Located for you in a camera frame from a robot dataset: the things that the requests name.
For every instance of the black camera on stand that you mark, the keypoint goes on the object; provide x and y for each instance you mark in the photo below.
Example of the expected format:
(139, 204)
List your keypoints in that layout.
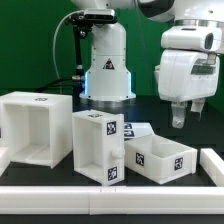
(82, 22)

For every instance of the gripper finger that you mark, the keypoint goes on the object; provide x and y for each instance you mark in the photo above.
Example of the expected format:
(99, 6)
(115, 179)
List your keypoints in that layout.
(196, 108)
(179, 114)

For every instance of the white front rail bar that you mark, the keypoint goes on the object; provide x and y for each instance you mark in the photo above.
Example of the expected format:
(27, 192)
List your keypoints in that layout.
(111, 200)

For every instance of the white drawer without knob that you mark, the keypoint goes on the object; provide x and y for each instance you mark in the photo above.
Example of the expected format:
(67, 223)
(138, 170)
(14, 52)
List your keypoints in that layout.
(159, 159)

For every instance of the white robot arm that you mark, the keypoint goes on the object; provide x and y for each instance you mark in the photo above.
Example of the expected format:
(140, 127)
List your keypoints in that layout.
(107, 79)

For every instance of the white drawer with knob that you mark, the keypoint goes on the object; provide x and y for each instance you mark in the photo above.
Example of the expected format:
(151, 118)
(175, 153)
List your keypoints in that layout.
(98, 146)

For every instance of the white right rail bar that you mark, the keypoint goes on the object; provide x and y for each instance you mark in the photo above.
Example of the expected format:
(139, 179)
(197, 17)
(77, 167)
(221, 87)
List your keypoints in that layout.
(213, 165)

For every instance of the large white drawer cabinet box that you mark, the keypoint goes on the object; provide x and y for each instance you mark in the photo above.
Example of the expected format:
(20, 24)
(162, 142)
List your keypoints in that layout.
(37, 127)

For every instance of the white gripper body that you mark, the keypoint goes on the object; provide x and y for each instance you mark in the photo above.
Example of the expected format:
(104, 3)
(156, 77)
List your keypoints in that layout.
(189, 65)

